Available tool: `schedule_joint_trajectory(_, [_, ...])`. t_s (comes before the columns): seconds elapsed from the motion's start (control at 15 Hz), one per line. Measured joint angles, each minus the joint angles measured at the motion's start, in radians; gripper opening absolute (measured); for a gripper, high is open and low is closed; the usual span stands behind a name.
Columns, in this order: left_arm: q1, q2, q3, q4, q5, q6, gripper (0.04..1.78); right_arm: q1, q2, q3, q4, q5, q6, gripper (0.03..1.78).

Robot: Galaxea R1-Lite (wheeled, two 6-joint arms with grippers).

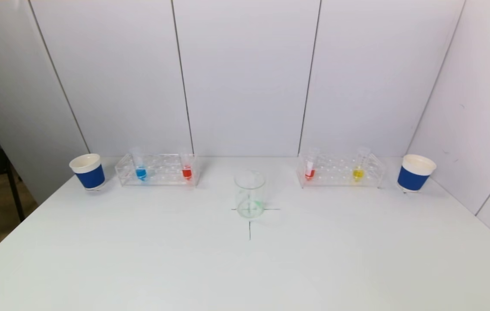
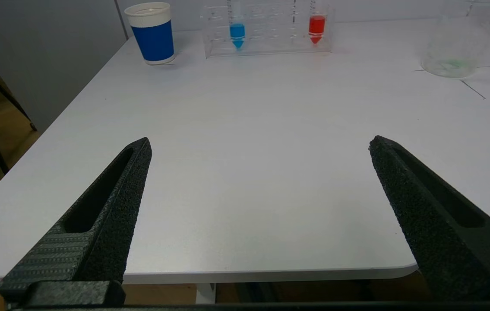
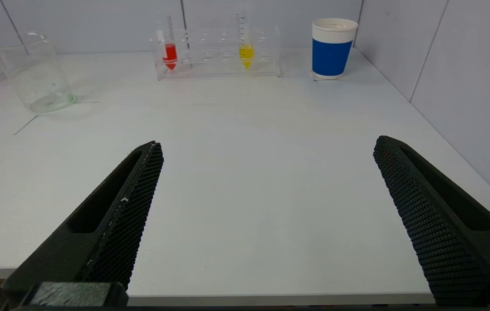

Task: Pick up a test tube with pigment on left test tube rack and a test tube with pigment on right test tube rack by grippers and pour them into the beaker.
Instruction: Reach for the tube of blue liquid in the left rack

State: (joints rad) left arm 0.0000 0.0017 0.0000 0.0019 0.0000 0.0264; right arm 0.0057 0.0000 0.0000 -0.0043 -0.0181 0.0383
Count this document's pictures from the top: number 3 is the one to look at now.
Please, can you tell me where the test tube with yellow pigment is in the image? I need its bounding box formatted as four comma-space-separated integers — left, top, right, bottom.
235, 13, 255, 70

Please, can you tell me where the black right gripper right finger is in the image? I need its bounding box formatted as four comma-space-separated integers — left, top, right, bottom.
373, 136, 490, 306

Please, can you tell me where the clear glass beaker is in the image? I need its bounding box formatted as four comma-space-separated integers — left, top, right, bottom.
0, 32, 76, 114

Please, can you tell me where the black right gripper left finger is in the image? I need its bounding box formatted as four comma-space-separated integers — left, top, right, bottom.
2, 141, 164, 309

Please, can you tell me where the blue and white paper cup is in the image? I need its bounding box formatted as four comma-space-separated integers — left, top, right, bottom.
312, 18, 359, 80

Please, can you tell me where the test tube with red pigment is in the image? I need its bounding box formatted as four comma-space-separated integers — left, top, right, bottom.
156, 15, 179, 71

